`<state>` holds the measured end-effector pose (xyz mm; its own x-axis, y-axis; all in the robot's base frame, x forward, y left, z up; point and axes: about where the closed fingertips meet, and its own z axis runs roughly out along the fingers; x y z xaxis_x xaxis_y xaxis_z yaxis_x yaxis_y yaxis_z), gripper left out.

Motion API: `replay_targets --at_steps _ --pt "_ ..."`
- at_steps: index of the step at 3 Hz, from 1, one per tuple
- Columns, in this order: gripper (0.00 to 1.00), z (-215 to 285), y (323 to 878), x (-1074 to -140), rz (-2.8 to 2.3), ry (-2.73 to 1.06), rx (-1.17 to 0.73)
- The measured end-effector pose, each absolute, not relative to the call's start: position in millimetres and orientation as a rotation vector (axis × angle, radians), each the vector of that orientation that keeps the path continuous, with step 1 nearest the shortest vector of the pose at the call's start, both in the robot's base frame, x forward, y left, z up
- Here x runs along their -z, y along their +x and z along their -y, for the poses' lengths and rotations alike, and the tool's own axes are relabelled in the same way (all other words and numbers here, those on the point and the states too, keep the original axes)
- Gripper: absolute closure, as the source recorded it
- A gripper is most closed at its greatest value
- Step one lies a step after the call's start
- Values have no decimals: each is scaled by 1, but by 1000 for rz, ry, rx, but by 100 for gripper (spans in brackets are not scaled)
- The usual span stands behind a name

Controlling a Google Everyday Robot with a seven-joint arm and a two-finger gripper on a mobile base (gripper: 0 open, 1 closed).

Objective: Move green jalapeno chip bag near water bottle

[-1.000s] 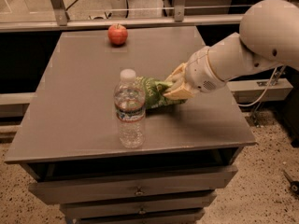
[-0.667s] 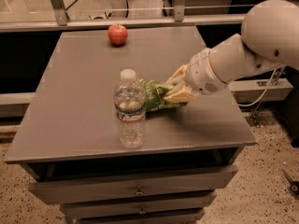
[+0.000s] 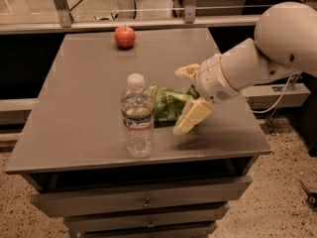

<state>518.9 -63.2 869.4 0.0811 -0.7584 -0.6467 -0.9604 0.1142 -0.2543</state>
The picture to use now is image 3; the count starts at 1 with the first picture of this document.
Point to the grey drawer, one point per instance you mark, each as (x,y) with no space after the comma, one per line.
(149,218)
(186,230)
(137,197)

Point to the top grey drawer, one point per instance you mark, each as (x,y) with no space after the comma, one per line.
(137,197)

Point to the clear plastic water bottle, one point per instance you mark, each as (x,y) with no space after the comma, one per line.
(137,110)

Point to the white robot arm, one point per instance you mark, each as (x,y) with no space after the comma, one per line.
(284,44)

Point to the grey drawer cabinet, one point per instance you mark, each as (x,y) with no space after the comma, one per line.
(106,168)

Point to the green jalapeno chip bag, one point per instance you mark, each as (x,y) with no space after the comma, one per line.
(169,103)

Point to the metal guard rail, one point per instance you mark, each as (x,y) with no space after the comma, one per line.
(70,16)

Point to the middle grey drawer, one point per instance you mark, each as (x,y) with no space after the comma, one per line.
(149,218)

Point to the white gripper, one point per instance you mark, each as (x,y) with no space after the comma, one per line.
(212,79)

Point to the bottom grey drawer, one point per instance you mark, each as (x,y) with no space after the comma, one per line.
(186,230)

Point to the black tool on floor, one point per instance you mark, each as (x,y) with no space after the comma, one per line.
(311,196)

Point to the red apple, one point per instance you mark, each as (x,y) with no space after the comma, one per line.
(124,37)

